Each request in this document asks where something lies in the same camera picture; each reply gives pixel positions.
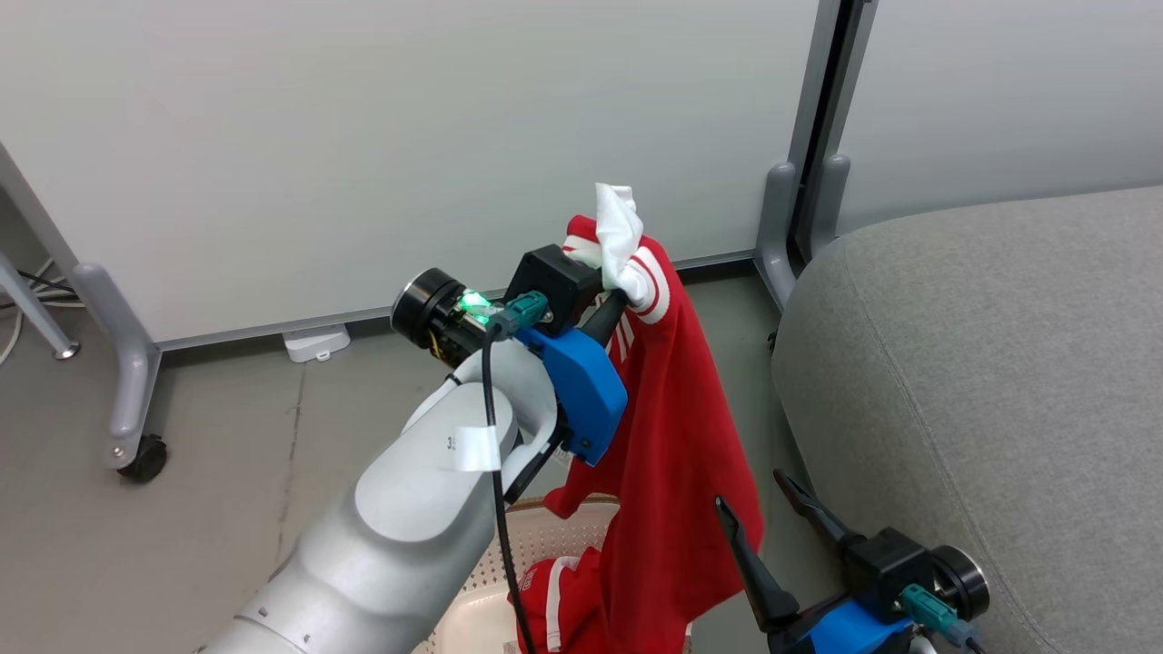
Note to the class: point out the cream plastic laundry basket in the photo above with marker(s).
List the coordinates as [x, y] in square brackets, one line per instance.
[472, 627]

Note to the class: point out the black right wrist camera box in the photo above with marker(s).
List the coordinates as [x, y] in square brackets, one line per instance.
[886, 568]

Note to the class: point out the wide white partition panel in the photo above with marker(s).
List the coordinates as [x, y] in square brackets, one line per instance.
[363, 136]

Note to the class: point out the short grey partition foot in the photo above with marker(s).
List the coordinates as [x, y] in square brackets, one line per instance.
[831, 204]
[774, 227]

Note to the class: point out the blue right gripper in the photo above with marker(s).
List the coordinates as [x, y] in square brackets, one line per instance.
[845, 631]

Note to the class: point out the grey metal leg round foot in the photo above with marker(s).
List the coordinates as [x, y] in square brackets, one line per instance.
[32, 304]

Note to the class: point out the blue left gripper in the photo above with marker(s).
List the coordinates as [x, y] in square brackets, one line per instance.
[586, 391]

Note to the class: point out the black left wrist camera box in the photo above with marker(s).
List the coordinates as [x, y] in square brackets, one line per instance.
[554, 282]

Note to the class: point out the grey fabric sofa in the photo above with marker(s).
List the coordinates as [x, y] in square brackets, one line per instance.
[999, 381]

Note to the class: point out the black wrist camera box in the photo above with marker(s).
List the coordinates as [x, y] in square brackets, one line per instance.
[554, 282]
[886, 568]

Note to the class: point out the red jersey with white stripes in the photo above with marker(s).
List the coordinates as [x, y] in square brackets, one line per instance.
[672, 436]

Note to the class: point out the long grey partition foot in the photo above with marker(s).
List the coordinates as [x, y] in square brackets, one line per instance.
[132, 363]

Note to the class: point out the white power adapter box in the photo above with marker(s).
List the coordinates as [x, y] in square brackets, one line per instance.
[316, 343]

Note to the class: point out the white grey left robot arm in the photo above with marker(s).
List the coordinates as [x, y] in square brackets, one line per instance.
[409, 509]

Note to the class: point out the black caster wheel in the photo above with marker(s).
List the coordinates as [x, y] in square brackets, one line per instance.
[145, 461]

